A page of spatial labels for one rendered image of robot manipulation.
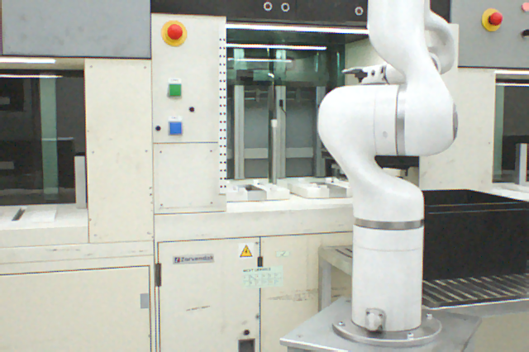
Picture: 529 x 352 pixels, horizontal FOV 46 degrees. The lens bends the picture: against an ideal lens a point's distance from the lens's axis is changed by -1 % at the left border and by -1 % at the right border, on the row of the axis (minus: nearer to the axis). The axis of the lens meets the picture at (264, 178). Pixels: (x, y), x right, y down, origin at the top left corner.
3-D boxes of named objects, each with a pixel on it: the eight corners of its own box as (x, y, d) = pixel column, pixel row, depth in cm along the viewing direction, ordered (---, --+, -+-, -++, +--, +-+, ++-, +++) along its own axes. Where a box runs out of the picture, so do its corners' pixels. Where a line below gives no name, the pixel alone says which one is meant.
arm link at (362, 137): (421, 231, 100) (425, 83, 98) (309, 225, 105) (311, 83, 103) (425, 219, 112) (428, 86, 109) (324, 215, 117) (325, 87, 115)
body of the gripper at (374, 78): (378, 87, 160) (359, 88, 171) (413, 88, 163) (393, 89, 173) (378, 58, 159) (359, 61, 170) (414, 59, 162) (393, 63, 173)
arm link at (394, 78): (411, 49, 159) (381, 63, 157) (439, 44, 146) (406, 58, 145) (421, 80, 161) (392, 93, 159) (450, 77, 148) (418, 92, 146)
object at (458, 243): (373, 254, 166) (374, 191, 165) (464, 249, 173) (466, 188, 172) (424, 281, 140) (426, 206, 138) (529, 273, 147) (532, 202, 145)
